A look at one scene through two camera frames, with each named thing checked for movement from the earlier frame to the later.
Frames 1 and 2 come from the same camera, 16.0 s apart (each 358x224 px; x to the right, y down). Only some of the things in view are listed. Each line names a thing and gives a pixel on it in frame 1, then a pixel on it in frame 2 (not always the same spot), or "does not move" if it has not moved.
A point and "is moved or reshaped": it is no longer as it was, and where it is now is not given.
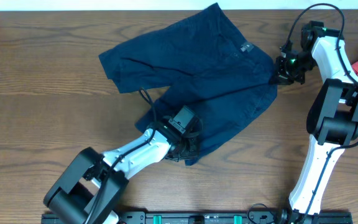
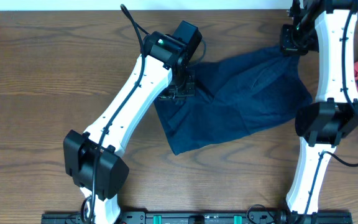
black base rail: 214,217 does not move
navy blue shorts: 206,64 is moved or reshaped
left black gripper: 183,150 to 183,90
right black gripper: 280,77 to 288,46
